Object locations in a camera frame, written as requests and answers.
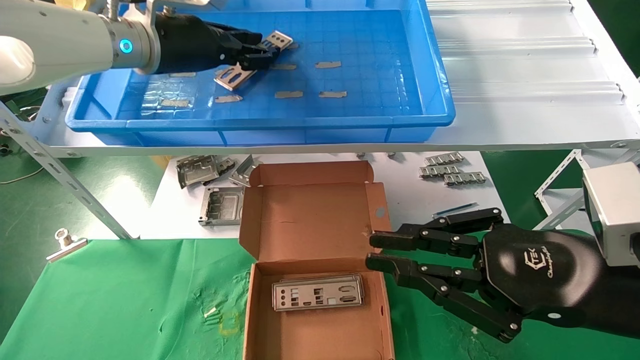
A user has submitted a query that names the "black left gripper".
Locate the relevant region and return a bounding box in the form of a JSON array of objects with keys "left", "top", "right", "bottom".
[{"left": 159, "top": 14, "right": 275, "bottom": 76}]

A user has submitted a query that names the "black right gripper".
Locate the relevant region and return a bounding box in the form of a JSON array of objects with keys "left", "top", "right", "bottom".
[{"left": 366, "top": 207, "right": 640, "bottom": 344}]

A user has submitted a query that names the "metal port shield plate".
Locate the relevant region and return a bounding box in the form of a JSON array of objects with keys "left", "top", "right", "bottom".
[
  {"left": 271, "top": 274, "right": 365, "bottom": 312},
  {"left": 214, "top": 30, "right": 294, "bottom": 92}
]

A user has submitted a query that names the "blue plastic tray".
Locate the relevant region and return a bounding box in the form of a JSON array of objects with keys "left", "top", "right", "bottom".
[{"left": 65, "top": 0, "right": 457, "bottom": 147}]

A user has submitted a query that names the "brown cardboard box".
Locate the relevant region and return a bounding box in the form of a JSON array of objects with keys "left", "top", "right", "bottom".
[{"left": 239, "top": 160, "right": 396, "bottom": 360}]

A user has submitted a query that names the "thin blue rod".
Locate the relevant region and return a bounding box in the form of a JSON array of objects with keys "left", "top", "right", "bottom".
[{"left": 432, "top": 202, "right": 478, "bottom": 219}]

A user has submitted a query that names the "notched metal strip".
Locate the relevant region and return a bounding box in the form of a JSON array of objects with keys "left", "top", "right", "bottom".
[
  {"left": 425, "top": 152, "right": 465, "bottom": 166},
  {"left": 444, "top": 172, "right": 487, "bottom": 187},
  {"left": 419, "top": 165, "right": 462, "bottom": 179}
]

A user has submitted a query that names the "white base board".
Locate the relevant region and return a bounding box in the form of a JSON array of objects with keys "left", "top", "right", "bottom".
[{"left": 140, "top": 151, "right": 512, "bottom": 241}]

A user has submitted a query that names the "angled metal plate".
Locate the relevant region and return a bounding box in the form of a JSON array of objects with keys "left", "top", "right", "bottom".
[{"left": 229, "top": 154, "right": 263, "bottom": 188}]

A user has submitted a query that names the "white metal shelf rack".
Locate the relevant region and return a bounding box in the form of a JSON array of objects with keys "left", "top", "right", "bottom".
[{"left": 0, "top": 0, "right": 640, "bottom": 241}]

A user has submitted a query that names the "silver binder clip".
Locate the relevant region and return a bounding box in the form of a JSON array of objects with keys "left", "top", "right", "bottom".
[{"left": 46, "top": 228, "right": 89, "bottom": 264}]

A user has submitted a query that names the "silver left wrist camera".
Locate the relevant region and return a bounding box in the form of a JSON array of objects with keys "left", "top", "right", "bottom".
[{"left": 142, "top": 0, "right": 211, "bottom": 26}]

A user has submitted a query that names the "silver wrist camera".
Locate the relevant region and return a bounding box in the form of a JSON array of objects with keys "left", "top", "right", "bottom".
[
  {"left": 581, "top": 161, "right": 640, "bottom": 268},
  {"left": 142, "top": 0, "right": 211, "bottom": 26}
]

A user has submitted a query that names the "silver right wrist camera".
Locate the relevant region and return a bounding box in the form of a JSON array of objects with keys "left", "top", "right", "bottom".
[{"left": 581, "top": 161, "right": 640, "bottom": 268}]

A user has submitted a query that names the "white floor cable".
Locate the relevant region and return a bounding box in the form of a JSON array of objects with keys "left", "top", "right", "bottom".
[{"left": 0, "top": 167, "right": 46, "bottom": 187}]

